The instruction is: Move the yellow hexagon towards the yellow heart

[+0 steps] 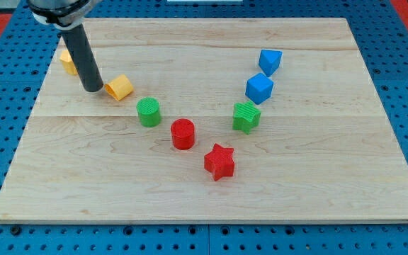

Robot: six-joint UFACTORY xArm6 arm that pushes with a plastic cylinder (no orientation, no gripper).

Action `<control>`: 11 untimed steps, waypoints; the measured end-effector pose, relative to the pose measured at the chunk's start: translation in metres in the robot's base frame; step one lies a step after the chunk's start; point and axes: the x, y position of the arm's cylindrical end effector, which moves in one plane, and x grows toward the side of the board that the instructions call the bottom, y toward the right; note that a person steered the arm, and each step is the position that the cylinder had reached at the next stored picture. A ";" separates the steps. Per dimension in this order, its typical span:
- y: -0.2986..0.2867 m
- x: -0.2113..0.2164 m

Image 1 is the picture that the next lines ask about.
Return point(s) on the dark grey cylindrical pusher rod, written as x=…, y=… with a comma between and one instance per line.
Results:
x=79, y=48

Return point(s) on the yellow hexagon block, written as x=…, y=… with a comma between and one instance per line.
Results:
x=119, y=87

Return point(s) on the yellow heart block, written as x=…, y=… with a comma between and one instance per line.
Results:
x=67, y=63

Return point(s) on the green cylinder block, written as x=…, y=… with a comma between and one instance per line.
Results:
x=148, y=110

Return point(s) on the red cylinder block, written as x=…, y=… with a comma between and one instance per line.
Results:
x=183, y=133

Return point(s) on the light wooden board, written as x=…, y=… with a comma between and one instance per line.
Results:
x=323, y=153

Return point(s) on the red star block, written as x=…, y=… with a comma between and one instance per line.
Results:
x=219, y=162

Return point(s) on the green star block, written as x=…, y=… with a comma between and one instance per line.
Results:
x=246, y=116

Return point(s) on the blue cube block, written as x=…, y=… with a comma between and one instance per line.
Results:
x=259, y=88

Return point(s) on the blue triangle block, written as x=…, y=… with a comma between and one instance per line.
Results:
x=269, y=61

